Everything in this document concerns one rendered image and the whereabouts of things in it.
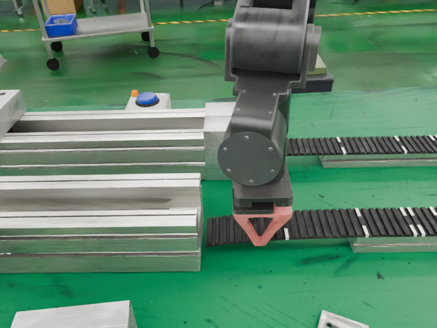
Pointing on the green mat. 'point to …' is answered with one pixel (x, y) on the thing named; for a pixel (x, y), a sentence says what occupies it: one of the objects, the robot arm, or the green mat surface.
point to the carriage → (10, 109)
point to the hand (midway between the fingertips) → (258, 226)
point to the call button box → (164, 102)
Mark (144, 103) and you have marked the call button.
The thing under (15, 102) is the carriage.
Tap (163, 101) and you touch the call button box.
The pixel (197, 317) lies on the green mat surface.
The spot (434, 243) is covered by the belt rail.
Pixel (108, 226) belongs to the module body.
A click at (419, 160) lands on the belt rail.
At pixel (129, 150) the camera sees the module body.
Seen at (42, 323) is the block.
